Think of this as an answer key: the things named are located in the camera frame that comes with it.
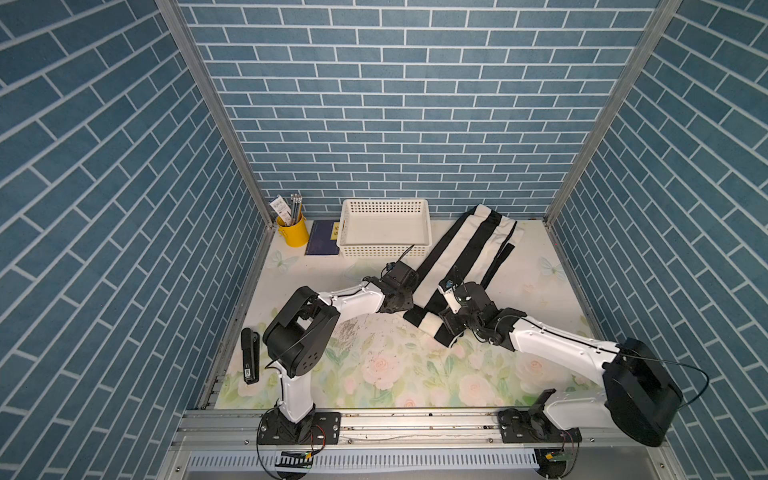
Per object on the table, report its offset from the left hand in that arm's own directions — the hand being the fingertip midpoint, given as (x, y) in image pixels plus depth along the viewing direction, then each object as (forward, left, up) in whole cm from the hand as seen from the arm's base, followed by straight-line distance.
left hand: (413, 303), depth 94 cm
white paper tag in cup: (+31, +46, +11) cm, 57 cm away
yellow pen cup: (+27, +43, +2) cm, 50 cm away
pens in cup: (+33, +41, +13) cm, 54 cm away
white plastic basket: (+35, +10, -2) cm, 37 cm away
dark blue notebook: (+27, +35, -1) cm, 44 cm away
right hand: (-5, -11, +5) cm, 12 cm away
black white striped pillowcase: (+21, -22, 0) cm, 31 cm away
